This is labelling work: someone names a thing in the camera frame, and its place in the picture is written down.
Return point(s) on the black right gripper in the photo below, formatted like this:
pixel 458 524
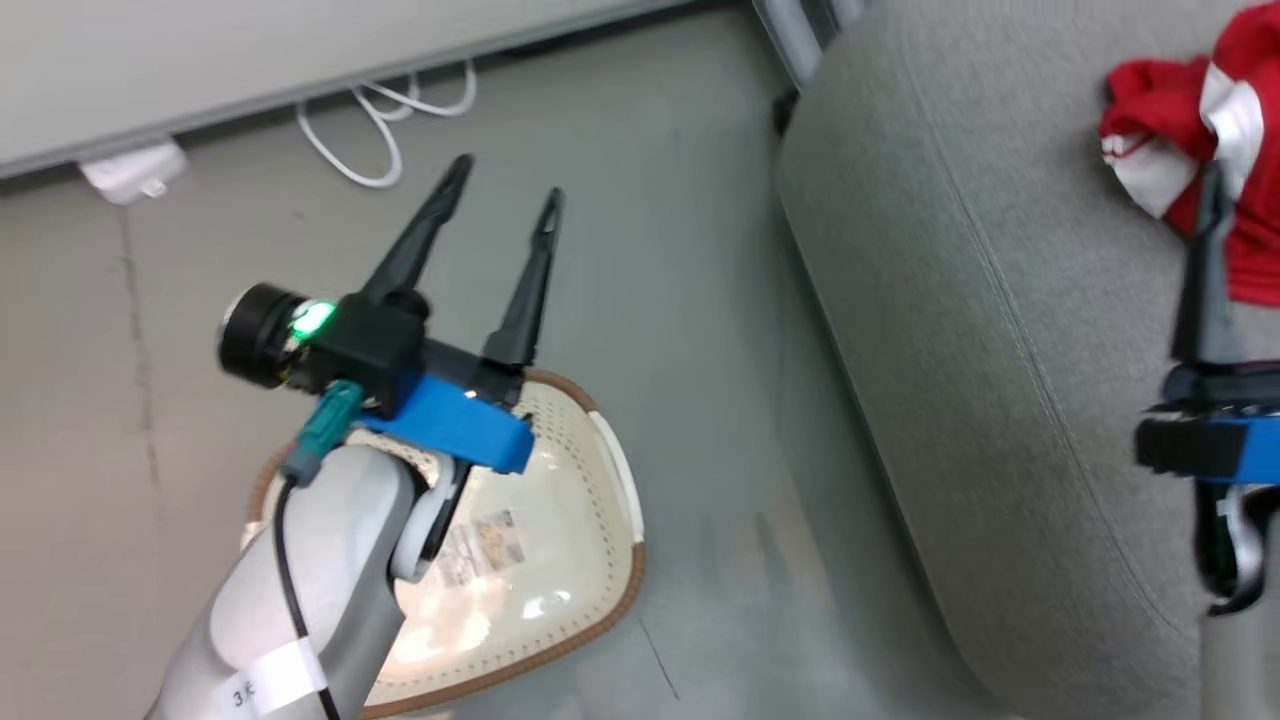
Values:
pixel 1225 385

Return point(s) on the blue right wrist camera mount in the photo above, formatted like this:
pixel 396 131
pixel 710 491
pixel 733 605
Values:
pixel 1195 450

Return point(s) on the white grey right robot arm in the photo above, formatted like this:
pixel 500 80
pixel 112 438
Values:
pixel 1240 650

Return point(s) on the white tape label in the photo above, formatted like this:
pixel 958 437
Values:
pixel 280 678

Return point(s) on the paper sticker in basket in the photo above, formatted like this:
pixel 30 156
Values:
pixel 485 545

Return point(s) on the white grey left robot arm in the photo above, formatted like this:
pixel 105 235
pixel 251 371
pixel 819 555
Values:
pixel 320 590

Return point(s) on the grey curved partition leg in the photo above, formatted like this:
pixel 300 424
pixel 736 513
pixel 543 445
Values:
pixel 800 35

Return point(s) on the grey fabric sofa seat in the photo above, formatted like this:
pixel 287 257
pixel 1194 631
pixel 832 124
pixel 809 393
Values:
pixel 1000 350

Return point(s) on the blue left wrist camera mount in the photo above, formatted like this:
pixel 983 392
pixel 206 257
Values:
pixel 455 425

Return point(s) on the red garment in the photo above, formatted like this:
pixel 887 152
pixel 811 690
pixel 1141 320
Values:
pixel 1255 240

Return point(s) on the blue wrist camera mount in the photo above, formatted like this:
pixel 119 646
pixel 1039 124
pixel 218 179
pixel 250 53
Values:
pixel 455 425
pixel 1195 450

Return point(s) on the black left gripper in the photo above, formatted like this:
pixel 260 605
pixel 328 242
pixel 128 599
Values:
pixel 365 340

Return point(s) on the cream perforated laundry basket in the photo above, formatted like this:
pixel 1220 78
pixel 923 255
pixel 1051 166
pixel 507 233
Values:
pixel 540 560

